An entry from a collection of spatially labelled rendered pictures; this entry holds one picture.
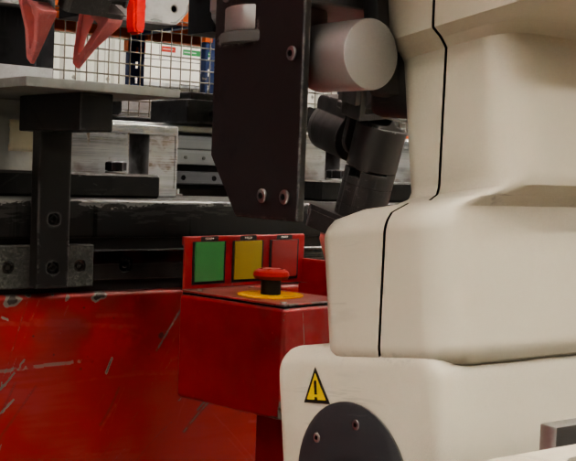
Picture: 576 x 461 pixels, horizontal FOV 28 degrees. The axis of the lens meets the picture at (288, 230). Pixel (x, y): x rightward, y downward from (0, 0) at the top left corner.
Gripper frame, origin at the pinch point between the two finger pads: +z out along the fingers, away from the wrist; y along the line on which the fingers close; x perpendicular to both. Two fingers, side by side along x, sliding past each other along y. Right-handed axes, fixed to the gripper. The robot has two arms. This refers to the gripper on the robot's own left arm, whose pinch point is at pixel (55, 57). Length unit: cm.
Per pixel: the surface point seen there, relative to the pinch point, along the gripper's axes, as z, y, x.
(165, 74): 175, -275, -394
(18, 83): -0.5, 7.7, 8.8
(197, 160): 29, -46, -32
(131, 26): 0.5, -15.7, -12.8
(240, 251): 14.7, -21.0, 16.1
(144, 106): 84, -119, -164
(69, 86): -1.4, 2.9, 10.1
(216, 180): 32, -50, -30
